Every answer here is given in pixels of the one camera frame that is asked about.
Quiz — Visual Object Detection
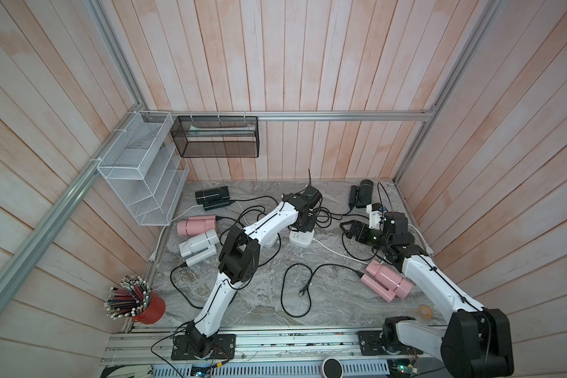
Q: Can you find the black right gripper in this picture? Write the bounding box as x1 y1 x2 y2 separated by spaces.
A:
341 220 392 254

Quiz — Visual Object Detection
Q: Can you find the black cord front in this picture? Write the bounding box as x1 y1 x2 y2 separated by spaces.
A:
280 262 365 318

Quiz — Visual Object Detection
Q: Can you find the black cord of green dryer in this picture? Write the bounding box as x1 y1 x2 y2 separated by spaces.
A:
228 194 282 223

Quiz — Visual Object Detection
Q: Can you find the black cord of pink dryer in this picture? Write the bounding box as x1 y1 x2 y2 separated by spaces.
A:
216 207 266 247

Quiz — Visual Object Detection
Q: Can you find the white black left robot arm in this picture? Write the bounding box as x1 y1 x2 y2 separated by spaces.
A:
184 185 322 358

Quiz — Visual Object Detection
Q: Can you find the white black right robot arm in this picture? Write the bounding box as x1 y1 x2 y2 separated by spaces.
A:
340 211 514 377

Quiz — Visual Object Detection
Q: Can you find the pink hair dryer under arm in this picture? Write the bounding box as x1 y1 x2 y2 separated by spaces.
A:
361 260 414 302

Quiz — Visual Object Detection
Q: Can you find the dark green dryer far right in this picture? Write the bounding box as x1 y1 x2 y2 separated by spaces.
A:
348 180 374 209

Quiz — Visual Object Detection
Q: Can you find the white square power strip right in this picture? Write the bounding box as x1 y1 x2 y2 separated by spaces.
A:
289 231 314 248

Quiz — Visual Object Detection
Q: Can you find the dark green folded hair dryer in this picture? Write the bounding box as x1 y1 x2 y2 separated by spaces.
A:
195 186 232 211

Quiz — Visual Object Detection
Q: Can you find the tape roll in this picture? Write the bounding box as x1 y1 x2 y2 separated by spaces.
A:
418 305 434 319

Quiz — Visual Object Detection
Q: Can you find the white hair dryer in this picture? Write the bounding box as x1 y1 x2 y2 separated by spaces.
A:
179 229 219 266

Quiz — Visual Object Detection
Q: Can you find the pink folded hair dryer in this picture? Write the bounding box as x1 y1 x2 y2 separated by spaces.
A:
176 215 217 237

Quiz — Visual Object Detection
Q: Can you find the round black white knob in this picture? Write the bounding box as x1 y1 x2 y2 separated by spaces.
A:
320 358 344 378

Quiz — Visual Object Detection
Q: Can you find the red pencil cup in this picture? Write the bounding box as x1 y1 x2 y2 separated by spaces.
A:
104 275 166 325

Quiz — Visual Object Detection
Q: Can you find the white cable right strip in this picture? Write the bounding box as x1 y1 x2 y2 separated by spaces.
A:
311 223 435 263

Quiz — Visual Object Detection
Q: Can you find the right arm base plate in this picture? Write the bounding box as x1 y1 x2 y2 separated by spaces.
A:
357 316 424 356

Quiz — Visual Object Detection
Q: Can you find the black mesh wall basket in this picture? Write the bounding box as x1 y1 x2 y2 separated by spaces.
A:
170 115 260 158

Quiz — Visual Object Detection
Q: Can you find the white power strip cable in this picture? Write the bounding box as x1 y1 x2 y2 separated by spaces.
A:
148 204 204 263

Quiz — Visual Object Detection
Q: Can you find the white wire mesh shelf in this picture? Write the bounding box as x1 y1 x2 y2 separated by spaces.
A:
98 111 189 226

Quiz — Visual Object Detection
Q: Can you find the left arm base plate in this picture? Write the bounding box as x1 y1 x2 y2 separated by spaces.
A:
171 332 236 362

